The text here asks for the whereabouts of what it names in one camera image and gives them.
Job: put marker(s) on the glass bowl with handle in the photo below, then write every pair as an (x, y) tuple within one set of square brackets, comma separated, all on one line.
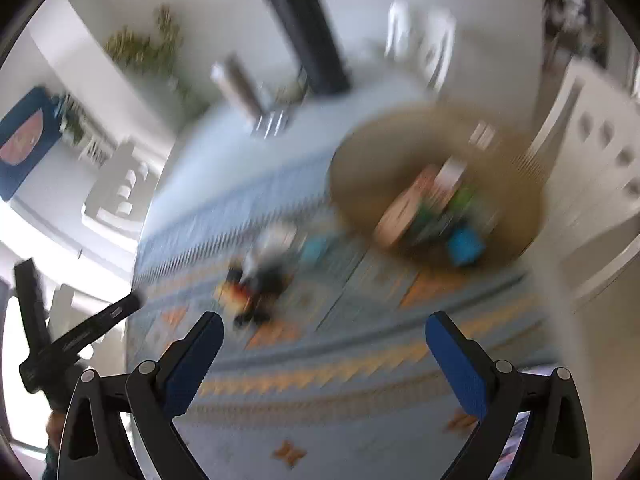
[(292, 93)]

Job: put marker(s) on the white chair near right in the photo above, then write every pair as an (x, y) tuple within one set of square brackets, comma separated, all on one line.
[(593, 185)]

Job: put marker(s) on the red black haired figurine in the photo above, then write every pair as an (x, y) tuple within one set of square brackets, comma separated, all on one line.
[(257, 295)]

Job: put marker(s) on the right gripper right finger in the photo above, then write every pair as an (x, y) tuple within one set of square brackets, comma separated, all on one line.
[(555, 442)]

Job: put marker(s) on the white chair far left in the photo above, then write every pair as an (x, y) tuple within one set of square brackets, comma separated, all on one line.
[(119, 201)]

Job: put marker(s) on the white chair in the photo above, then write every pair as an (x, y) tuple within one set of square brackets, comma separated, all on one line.
[(593, 185), (422, 41), (119, 201), (69, 307)]

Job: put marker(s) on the woven brown round basket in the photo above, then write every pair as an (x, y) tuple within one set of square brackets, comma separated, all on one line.
[(380, 158)]

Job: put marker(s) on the person left hand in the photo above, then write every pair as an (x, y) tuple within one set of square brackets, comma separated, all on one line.
[(54, 428)]

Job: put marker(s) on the white chair far right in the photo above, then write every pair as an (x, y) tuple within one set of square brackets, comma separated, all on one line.
[(422, 41)]

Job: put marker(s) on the white chair near left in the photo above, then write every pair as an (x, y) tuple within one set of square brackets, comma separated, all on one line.
[(69, 307)]

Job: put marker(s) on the white plastic toy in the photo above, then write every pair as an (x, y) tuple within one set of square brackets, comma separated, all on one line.
[(271, 245)]

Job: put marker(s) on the white carved shelf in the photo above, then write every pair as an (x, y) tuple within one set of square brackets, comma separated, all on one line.
[(95, 148)]

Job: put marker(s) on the blue wall picture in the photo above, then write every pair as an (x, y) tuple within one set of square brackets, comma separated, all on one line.
[(28, 132)]

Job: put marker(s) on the patterned blue table mat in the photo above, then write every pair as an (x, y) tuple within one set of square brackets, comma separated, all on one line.
[(340, 385)]

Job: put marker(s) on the smartphone with lit screen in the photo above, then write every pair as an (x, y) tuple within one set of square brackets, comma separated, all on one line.
[(510, 448)]

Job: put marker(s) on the beige steel thermos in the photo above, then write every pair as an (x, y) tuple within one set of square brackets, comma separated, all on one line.
[(229, 76)]

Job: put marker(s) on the light blue plastic toy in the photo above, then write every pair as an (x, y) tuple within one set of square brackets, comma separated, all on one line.
[(313, 250)]

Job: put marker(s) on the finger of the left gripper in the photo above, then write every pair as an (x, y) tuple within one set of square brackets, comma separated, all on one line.
[(99, 324), (29, 294)]

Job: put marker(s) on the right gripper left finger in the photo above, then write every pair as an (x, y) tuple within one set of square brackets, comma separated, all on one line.
[(94, 443)]

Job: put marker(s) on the teal plastic toy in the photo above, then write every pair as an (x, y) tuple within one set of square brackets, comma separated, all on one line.
[(427, 213)]

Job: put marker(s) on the small white box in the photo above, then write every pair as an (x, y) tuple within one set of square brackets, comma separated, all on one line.
[(450, 173)]

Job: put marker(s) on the green plastic toy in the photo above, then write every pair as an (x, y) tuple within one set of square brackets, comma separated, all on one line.
[(462, 200)]

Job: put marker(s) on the tall black thermos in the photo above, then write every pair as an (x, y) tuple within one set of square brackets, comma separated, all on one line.
[(309, 32)]

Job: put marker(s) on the glass vase with plant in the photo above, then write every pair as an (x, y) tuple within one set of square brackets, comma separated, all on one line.
[(156, 55)]

